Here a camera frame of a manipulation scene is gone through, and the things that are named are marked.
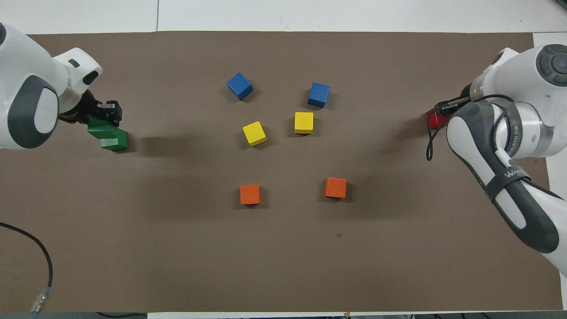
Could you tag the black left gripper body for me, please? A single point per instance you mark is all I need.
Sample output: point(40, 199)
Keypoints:
point(86, 110)

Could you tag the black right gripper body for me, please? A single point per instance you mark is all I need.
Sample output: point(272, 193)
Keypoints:
point(466, 94)

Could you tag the red wooden block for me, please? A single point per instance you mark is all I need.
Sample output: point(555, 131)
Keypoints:
point(436, 120)

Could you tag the green wooden block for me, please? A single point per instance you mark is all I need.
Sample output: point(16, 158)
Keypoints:
point(117, 142)
point(101, 128)

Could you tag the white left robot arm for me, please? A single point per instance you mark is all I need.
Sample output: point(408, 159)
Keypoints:
point(26, 79)

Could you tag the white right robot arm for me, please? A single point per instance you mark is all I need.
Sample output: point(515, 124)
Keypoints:
point(531, 124)

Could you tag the blue wooden block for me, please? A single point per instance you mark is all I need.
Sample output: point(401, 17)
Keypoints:
point(319, 95)
point(239, 86)

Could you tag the orange wooden block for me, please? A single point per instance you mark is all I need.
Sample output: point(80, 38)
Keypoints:
point(335, 187)
point(250, 194)

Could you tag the yellow wooden block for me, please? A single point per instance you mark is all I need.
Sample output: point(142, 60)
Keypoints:
point(304, 122)
point(254, 133)

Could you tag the brown table mat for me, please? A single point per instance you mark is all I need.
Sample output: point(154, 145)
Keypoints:
point(177, 266)

